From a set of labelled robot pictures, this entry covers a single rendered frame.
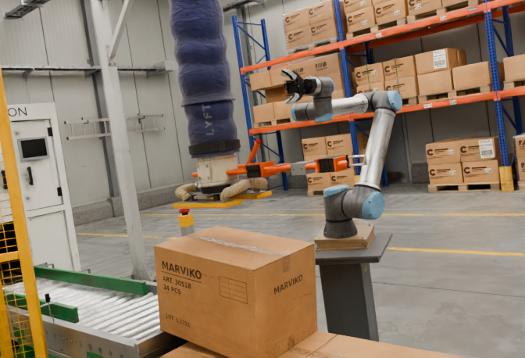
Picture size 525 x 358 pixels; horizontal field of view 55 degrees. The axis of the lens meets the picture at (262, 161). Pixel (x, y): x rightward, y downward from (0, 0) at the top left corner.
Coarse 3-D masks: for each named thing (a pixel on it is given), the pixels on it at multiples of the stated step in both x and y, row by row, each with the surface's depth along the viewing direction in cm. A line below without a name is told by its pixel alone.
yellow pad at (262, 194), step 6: (252, 192) 222; (258, 192) 221; (264, 192) 221; (270, 192) 223; (210, 198) 236; (234, 198) 226; (240, 198) 223; (246, 198) 221; (252, 198) 218; (258, 198) 217
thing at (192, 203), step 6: (192, 198) 221; (216, 198) 211; (174, 204) 224; (180, 204) 221; (186, 204) 218; (192, 204) 216; (198, 204) 213; (204, 204) 211; (210, 204) 208; (216, 204) 206; (222, 204) 204; (228, 204) 204; (234, 204) 206
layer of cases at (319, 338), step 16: (320, 336) 218; (336, 336) 215; (176, 352) 222; (192, 352) 220; (208, 352) 218; (288, 352) 207; (304, 352) 205; (320, 352) 202; (336, 352) 200; (352, 352) 198; (368, 352) 197; (384, 352) 195; (400, 352) 193; (416, 352) 191; (432, 352) 189
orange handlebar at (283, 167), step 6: (342, 162) 179; (240, 168) 217; (264, 168) 202; (270, 168) 200; (276, 168) 198; (282, 168) 196; (288, 168) 194; (306, 168) 188; (312, 168) 186; (192, 174) 231; (228, 174) 216
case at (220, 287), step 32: (160, 256) 226; (192, 256) 212; (224, 256) 207; (256, 256) 204; (288, 256) 206; (160, 288) 229; (192, 288) 214; (224, 288) 201; (256, 288) 191; (288, 288) 207; (160, 320) 232; (192, 320) 217; (224, 320) 204; (256, 320) 192; (288, 320) 208; (224, 352) 206; (256, 352) 194
